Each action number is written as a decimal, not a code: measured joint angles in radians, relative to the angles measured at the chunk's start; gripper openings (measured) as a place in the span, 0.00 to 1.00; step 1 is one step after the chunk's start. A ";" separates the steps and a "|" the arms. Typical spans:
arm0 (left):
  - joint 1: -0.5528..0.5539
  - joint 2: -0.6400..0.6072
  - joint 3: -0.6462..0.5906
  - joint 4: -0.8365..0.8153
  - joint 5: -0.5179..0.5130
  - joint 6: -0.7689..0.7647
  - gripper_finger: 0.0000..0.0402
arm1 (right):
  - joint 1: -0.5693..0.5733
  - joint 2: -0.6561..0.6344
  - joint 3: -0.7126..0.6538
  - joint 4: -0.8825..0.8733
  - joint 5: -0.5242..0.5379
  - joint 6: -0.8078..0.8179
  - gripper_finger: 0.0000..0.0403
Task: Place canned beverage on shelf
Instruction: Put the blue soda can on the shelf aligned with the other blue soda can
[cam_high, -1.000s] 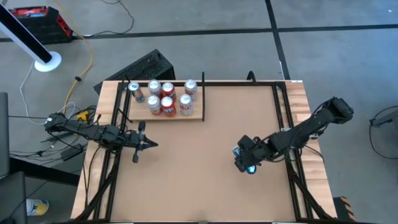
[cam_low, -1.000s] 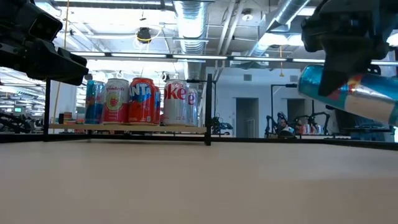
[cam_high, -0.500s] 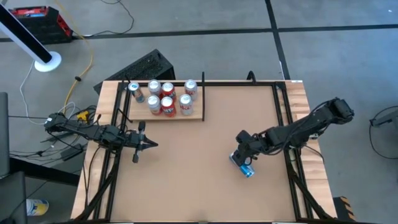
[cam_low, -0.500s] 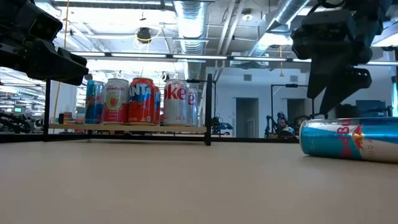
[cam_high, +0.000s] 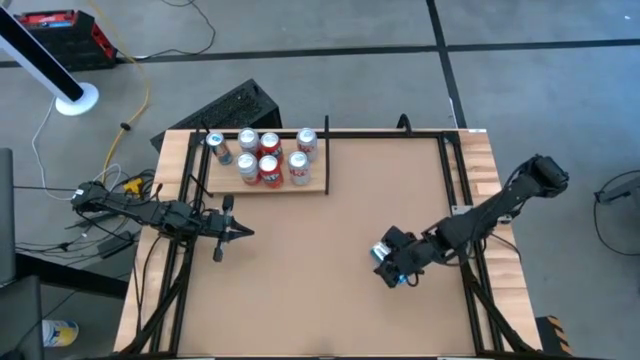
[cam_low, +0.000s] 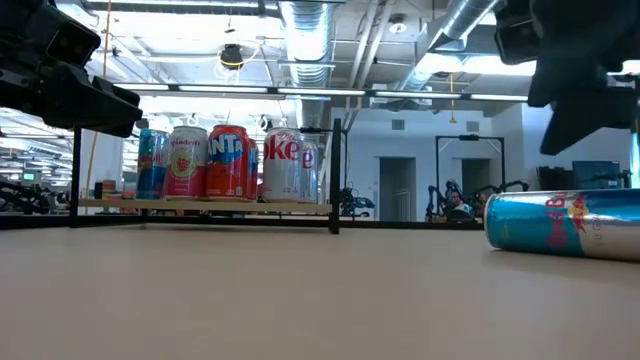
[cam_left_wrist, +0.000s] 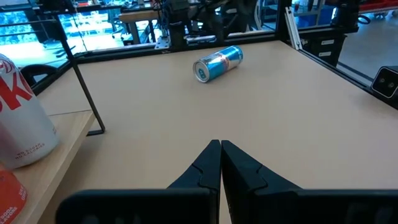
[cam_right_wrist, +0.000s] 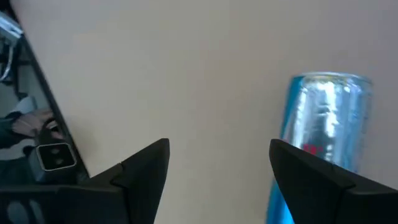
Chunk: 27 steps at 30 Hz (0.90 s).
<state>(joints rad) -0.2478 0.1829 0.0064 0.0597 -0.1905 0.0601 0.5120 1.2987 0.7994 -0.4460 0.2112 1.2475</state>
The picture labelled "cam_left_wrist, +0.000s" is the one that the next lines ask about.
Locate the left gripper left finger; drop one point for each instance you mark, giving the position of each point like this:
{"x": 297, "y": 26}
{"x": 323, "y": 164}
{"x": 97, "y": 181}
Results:
{"x": 202, "y": 177}

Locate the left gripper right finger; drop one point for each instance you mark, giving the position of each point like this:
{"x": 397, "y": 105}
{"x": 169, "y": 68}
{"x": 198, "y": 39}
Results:
{"x": 248, "y": 186}

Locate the blue silver Red Bull can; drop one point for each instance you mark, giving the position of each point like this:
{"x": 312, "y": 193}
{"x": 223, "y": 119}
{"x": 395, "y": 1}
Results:
{"x": 219, "y": 63}

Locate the silver Diet Coke can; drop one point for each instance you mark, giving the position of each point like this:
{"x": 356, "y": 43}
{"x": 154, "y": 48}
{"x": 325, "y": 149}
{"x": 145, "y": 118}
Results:
{"x": 25, "y": 124}

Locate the red Fanta strawberry can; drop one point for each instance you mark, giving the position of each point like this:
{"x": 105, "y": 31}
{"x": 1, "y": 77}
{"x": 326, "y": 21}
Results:
{"x": 11, "y": 199}

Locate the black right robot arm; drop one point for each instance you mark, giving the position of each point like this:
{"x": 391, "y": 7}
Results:
{"x": 178, "y": 31}

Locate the black equipment cabinet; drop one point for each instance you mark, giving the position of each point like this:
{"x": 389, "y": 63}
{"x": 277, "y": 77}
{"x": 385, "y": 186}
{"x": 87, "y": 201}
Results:
{"x": 325, "y": 49}

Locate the silver aluminium extrusion bar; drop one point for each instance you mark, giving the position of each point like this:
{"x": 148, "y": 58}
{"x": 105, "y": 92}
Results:
{"x": 293, "y": 28}

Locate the white mounting bracket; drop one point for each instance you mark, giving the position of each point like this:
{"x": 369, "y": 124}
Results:
{"x": 162, "y": 43}

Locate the wooden shelf with black frame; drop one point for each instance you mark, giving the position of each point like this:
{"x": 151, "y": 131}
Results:
{"x": 62, "y": 146}

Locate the black aluminium table frame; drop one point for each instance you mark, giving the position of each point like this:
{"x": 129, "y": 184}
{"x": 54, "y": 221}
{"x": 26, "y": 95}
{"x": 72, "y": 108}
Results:
{"x": 130, "y": 49}

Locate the black table-level camera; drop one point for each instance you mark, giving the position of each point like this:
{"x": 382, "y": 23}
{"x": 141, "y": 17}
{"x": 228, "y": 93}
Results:
{"x": 385, "y": 82}

